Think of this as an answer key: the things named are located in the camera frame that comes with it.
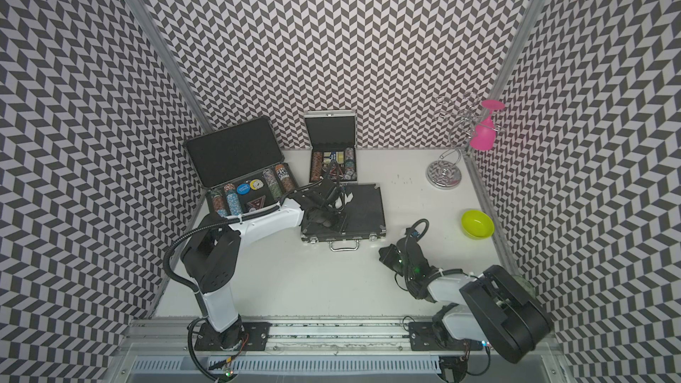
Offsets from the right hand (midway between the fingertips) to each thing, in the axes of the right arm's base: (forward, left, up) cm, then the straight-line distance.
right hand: (377, 254), depth 89 cm
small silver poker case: (+48, +17, +12) cm, 52 cm away
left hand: (+7, +11, +7) cm, 14 cm away
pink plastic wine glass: (+33, -38, +25) cm, 56 cm away
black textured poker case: (+10, +5, +7) cm, 13 cm away
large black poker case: (+31, +52, +10) cm, 61 cm away
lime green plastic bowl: (+11, -37, 0) cm, 39 cm away
